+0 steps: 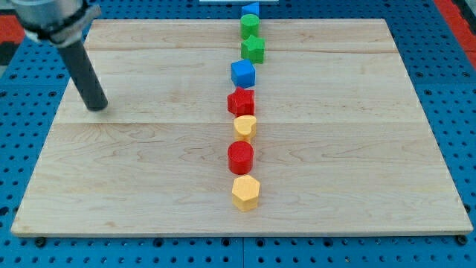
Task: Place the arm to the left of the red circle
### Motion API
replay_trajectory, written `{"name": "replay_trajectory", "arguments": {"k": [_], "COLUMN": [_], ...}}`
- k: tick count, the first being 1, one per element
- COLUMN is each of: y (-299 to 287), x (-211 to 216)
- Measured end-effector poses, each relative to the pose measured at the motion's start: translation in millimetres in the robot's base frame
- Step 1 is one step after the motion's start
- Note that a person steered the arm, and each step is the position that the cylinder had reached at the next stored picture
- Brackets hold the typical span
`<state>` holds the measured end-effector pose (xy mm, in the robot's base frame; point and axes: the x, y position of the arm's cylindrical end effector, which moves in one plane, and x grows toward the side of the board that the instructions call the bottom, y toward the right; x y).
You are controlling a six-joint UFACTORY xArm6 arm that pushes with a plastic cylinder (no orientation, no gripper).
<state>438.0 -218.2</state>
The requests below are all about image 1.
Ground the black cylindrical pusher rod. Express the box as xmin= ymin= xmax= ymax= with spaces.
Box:
xmin=57 ymin=40 xmax=108 ymax=112

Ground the blue triangle block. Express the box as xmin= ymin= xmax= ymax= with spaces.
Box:
xmin=241 ymin=2 xmax=260 ymax=16

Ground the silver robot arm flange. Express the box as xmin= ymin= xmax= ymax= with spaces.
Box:
xmin=10 ymin=0 xmax=101 ymax=48

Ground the red cylinder block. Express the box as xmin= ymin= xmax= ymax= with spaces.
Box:
xmin=228 ymin=141 xmax=254 ymax=175

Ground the green cylinder block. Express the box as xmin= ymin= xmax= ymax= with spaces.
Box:
xmin=240 ymin=13 xmax=260 ymax=39

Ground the green star block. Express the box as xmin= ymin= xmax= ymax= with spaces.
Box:
xmin=241 ymin=35 xmax=266 ymax=63

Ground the blue cube block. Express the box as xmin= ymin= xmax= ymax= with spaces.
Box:
xmin=231 ymin=59 xmax=256 ymax=88

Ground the light wooden board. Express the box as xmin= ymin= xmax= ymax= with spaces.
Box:
xmin=11 ymin=19 xmax=473 ymax=237

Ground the yellow hexagon block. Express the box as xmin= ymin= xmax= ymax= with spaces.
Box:
xmin=231 ymin=175 xmax=260 ymax=212

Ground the yellow heart block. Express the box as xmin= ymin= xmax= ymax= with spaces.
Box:
xmin=233 ymin=115 xmax=257 ymax=143

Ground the red star block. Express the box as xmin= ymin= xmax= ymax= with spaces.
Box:
xmin=227 ymin=86 xmax=255 ymax=117

